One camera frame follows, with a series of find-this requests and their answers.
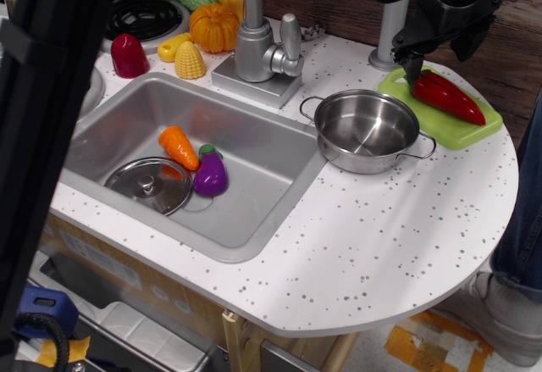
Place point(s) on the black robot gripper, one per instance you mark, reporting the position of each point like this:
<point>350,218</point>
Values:
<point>464,24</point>

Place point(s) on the stainless steel pot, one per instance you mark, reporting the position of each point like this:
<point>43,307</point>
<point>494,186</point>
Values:
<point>367,132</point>

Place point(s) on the purple toy eggplant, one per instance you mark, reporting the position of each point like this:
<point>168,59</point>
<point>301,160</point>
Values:
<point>211,179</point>

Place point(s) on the steel pot lid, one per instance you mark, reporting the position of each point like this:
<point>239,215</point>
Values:
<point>160,184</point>

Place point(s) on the red toy chili pepper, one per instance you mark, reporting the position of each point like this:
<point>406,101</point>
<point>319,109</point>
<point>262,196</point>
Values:
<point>438,92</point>

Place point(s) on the grey support pole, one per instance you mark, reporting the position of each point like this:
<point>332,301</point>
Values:
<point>393,20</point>

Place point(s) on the green plastic cutting board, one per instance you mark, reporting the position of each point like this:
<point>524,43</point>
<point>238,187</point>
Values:
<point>448,130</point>

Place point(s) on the grey toy faucet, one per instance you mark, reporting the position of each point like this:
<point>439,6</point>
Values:
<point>262,69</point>

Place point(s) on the grey toy sink basin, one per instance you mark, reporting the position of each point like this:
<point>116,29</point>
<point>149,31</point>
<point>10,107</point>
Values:
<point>271,161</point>

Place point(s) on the blue jeans leg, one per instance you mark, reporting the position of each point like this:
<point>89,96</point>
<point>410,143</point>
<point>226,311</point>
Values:
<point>517,258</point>

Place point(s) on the orange toy pumpkin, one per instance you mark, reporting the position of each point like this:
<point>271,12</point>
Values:
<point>214,27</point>

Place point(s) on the yellow toy corn cob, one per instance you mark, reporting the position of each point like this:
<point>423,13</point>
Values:
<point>188,62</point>

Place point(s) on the grey sneaker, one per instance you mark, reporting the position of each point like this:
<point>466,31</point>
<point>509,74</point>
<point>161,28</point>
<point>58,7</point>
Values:
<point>504,309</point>

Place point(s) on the yellow toy squash piece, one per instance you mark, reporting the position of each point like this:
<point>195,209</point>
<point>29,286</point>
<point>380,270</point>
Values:
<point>168,48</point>

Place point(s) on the orange toy carrot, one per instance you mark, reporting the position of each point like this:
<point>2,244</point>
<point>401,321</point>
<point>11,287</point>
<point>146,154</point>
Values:
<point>177,145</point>

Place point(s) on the black coil stove burner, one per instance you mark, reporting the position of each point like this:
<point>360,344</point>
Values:
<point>151,22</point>

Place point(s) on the red toy pepper piece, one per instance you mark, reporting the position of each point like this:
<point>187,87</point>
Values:
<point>129,58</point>

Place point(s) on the wooden toy kitchen cabinet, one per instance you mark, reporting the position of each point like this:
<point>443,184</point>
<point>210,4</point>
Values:
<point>161,317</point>

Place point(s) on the black camera mount frame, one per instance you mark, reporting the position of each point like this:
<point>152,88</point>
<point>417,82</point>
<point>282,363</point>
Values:
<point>49,50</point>

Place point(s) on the blue clamp handle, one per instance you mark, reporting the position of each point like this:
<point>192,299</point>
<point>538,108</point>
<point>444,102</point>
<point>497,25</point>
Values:
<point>45,313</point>

